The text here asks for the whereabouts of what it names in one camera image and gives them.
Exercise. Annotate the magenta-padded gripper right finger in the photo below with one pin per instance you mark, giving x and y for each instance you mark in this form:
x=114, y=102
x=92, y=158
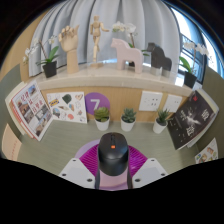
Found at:
x=150, y=170

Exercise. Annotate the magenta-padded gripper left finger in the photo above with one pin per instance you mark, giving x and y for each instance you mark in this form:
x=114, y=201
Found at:
x=75, y=170

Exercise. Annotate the black computer mouse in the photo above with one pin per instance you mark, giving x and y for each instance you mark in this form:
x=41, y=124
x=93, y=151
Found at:
x=113, y=156

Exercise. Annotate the purple round mouse pad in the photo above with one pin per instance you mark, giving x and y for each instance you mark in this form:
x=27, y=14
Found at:
x=113, y=182

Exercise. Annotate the succulent in white pot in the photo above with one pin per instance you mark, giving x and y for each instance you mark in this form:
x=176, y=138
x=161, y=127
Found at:
x=128, y=125
x=160, y=127
x=102, y=124

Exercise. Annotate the colourful food sticker card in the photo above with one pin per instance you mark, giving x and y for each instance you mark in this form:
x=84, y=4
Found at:
x=206, y=153

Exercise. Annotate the white sticker sheet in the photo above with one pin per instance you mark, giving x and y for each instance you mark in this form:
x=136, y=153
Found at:
x=66, y=108

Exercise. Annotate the black cover book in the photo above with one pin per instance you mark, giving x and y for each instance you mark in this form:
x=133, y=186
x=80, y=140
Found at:
x=190, y=121

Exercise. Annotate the peach paper card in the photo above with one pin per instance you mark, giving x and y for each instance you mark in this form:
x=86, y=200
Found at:
x=10, y=143

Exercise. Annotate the purple round number sign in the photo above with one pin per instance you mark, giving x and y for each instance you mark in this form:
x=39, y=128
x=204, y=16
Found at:
x=96, y=103

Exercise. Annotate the red-spined photo cover book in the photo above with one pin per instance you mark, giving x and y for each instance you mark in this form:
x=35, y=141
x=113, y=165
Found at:
x=33, y=110

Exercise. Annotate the wooden backboard with ledge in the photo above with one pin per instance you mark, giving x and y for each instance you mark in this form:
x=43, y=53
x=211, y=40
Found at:
x=123, y=98

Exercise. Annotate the green desk partition panel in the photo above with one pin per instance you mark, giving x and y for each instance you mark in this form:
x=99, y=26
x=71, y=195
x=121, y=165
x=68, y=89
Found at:
x=218, y=86
x=8, y=86

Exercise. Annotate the black horse figurine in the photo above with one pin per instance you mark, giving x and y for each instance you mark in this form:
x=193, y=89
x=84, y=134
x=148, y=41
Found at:
x=160, y=58

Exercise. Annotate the pink horse figurine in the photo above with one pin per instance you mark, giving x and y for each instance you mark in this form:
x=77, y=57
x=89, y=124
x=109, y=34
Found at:
x=125, y=53

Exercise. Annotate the wooden hand model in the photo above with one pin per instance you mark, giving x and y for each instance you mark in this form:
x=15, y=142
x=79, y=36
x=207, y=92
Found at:
x=71, y=43

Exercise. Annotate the wooden mannequin figure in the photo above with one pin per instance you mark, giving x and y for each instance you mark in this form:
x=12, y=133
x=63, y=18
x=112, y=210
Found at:
x=96, y=33

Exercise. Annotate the window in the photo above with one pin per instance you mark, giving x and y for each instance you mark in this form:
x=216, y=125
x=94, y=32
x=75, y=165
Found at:
x=210, y=40

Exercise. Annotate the grey pleated curtain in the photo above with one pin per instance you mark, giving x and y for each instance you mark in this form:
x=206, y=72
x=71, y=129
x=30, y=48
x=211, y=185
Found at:
x=150, y=23

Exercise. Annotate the white wall socket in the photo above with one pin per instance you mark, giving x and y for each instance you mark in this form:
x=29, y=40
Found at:
x=150, y=101

